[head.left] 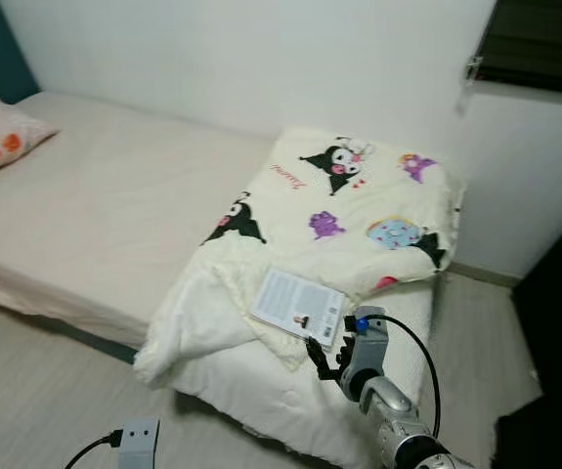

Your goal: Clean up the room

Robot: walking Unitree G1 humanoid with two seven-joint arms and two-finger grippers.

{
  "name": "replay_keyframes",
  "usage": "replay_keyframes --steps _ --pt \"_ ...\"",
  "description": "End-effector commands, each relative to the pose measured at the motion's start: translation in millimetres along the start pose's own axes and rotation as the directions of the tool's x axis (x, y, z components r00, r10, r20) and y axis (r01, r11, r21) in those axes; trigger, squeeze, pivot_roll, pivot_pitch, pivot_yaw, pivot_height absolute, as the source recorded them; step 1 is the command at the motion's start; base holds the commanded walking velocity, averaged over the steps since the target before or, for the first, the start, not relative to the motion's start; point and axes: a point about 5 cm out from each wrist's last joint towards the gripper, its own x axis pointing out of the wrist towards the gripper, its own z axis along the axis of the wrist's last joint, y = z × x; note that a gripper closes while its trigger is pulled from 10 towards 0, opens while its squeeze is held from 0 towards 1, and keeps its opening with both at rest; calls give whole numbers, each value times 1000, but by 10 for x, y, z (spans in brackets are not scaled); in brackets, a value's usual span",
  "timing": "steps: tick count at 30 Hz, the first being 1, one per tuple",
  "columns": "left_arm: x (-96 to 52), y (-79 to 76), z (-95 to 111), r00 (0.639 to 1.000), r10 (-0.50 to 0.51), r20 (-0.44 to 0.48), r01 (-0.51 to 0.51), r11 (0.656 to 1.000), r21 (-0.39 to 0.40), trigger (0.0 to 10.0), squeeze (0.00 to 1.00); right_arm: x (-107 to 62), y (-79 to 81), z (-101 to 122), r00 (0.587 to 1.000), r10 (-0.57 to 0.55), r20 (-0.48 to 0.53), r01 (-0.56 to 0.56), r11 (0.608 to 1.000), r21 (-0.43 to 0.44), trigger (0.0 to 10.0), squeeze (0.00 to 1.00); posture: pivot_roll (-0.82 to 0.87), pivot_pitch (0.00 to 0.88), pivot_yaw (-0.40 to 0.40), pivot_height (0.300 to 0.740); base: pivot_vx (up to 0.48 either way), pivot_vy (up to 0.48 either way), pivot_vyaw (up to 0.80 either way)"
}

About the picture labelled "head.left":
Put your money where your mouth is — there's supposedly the cream cartoon print duvet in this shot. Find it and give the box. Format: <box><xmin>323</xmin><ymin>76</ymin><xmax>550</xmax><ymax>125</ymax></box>
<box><xmin>132</xmin><ymin>125</ymin><xmax>465</xmax><ymax>469</ymax></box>

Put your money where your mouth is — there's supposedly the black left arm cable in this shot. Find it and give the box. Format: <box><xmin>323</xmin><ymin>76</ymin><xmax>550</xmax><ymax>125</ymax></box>
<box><xmin>64</xmin><ymin>430</ymin><xmax>123</xmax><ymax>469</ymax></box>

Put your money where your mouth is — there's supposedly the beige skirting board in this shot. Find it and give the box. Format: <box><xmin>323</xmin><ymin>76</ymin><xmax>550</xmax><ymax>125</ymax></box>
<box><xmin>447</xmin><ymin>262</ymin><xmax>521</xmax><ymax>289</ymax></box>

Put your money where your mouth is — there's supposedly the dark window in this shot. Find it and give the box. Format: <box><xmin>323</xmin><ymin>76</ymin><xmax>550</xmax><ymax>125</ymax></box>
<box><xmin>476</xmin><ymin>0</ymin><xmax>562</xmax><ymax>97</ymax></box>

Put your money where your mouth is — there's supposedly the metal window handle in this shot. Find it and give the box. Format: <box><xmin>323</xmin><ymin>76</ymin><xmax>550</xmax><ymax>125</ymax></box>
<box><xmin>459</xmin><ymin>56</ymin><xmax>484</xmax><ymax>116</ymax></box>

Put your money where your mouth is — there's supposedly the pink patterned pillow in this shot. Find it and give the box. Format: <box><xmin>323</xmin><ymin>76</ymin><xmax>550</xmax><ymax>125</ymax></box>
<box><xmin>0</xmin><ymin>81</ymin><xmax>60</xmax><ymax>190</ymax></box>

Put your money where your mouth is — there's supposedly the white paperback book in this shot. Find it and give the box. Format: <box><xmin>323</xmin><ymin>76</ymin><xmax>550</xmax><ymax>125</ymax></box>
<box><xmin>249</xmin><ymin>267</ymin><xmax>348</xmax><ymax>350</ymax></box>

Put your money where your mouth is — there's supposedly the black wardrobe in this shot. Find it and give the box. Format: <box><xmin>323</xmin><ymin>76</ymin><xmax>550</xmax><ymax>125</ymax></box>
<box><xmin>491</xmin><ymin>195</ymin><xmax>562</xmax><ymax>469</ymax></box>

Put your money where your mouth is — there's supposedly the cream sheeted mattress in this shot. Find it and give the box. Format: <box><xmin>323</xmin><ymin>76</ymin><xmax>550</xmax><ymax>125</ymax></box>
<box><xmin>0</xmin><ymin>91</ymin><xmax>289</xmax><ymax>351</ymax></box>

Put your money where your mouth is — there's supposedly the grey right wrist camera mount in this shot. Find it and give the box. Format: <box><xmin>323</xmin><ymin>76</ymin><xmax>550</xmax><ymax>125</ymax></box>
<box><xmin>344</xmin><ymin>306</ymin><xmax>391</xmax><ymax>397</ymax></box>

